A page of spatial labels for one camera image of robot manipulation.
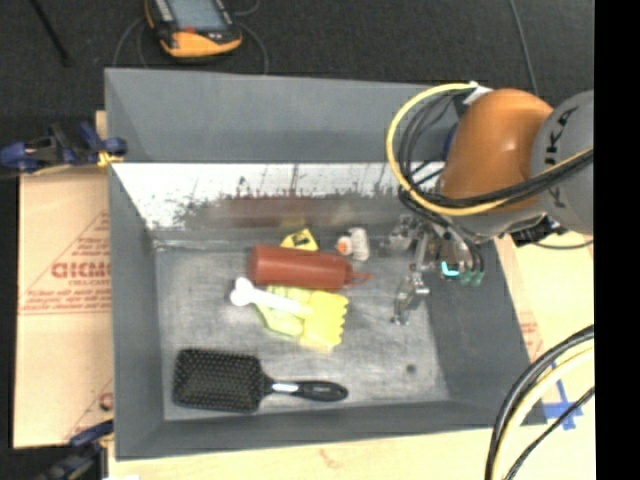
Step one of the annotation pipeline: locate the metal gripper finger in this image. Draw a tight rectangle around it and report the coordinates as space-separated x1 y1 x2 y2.
390 272 431 327
377 219 417 258

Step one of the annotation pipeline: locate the small white orange bottle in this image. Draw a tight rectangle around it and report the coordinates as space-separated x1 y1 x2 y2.
335 226 372 262

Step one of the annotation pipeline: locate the grey metal bin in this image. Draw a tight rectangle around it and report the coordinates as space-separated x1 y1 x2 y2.
103 67 545 459

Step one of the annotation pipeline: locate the yellow wavy sponge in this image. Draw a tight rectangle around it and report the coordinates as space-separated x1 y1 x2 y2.
298 289 351 354

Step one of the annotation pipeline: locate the yellow tag black print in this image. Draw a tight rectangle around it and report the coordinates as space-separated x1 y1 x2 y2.
279 228 321 253

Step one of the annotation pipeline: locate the red-brown squeeze bottle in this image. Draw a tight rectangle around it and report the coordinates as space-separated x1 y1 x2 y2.
247 243 374 292

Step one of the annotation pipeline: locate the yellow-green cloth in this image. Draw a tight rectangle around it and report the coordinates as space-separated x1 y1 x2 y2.
253 284 307 340

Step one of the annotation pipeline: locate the white toy bone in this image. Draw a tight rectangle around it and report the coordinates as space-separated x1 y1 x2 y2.
228 276 314 317

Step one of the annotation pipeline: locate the black paddle hairbrush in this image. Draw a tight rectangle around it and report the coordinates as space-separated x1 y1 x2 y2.
171 348 350 415

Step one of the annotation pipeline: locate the black cylinder on white bracket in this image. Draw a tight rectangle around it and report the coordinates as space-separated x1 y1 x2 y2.
510 217 567 247

